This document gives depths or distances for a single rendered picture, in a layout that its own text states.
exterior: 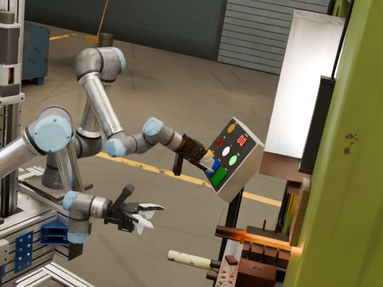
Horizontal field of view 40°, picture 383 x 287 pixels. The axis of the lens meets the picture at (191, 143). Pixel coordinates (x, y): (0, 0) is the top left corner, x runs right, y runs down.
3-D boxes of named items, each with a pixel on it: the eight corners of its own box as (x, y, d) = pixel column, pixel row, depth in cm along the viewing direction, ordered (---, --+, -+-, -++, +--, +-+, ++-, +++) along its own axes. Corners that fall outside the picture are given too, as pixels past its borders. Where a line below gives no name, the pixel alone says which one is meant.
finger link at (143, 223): (152, 239, 182) (135, 227, 188) (154, 224, 180) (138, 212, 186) (145, 241, 180) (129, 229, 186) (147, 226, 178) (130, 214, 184)
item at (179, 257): (166, 263, 233) (167, 253, 231) (168, 257, 238) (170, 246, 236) (264, 287, 227) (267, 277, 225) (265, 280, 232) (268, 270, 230)
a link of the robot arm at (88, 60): (71, 42, 209) (122, 151, 200) (93, 42, 217) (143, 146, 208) (58, 58, 217) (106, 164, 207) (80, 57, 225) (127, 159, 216)
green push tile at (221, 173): (215, 187, 223) (226, 173, 221) (210, 179, 230) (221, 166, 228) (218, 189, 224) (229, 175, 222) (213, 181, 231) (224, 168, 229)
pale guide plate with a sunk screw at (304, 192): (288, 246, 144) (302, 190, 138) (289, 230, 152) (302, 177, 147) (296, 247, 144) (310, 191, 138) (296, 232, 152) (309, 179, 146)
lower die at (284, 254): (237, 268, 179) (243, 247, 176) (244, 240, 198) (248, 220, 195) (363, 299, 173) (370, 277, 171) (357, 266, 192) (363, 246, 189)
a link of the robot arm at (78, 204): (69, 206, 198) (70, 185, 195) (97, 212, 196) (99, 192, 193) (60, 215, 190) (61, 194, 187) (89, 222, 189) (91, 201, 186)
